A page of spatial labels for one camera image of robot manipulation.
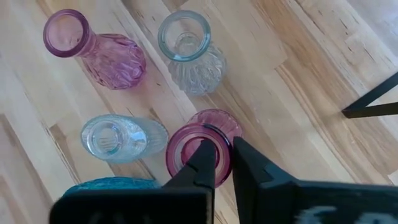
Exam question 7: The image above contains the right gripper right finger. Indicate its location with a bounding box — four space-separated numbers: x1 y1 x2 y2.
232 136 398 224

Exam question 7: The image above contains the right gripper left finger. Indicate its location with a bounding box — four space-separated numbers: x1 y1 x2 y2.
49 138 218 224

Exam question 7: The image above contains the pink tall-necked glass vase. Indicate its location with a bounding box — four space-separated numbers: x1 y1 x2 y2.
165 108 244 189

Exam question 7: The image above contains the teal square glass vase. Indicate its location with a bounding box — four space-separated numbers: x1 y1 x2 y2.
62 176 162 197

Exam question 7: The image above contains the clear ribbed bulbous glass vase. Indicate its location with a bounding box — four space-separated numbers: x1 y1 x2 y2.
157 9 227 96

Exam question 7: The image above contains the pink faceted bulbous glass vase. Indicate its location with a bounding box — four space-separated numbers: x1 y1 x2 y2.
42 8 147 91

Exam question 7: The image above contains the clear ribbed cylinder glass vase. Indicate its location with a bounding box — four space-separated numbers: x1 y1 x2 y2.
80 114 170 165

